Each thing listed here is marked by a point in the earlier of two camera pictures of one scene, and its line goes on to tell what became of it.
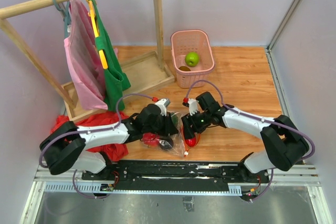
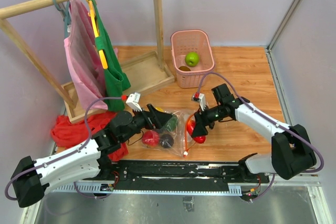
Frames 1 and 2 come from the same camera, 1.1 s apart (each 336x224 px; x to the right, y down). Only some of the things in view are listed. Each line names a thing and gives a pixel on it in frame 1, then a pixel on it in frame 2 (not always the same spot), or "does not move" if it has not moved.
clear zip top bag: [176, 143] does not move
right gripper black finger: [189, 129] to [202, 118]
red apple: [150, 139] does not move
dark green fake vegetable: [175, 119] does not move
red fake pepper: [190, 142] to [190, 125]
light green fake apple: [192, 59] does not move
